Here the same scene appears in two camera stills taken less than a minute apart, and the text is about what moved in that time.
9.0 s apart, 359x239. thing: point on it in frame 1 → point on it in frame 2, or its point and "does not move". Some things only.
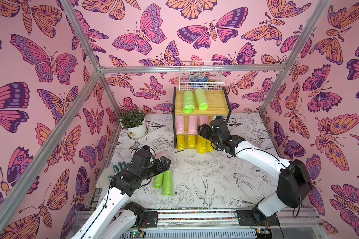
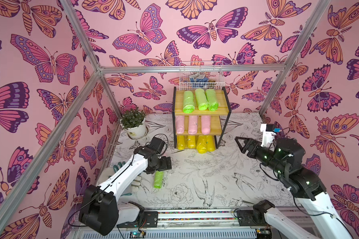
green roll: x=167 y=182 → x=212 y=103
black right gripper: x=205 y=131 → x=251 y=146
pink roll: x=192 y=124 does not move
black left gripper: x=159 y=169 does not move
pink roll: x=180 y=124 does not move
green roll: x=188 y=106 does not move
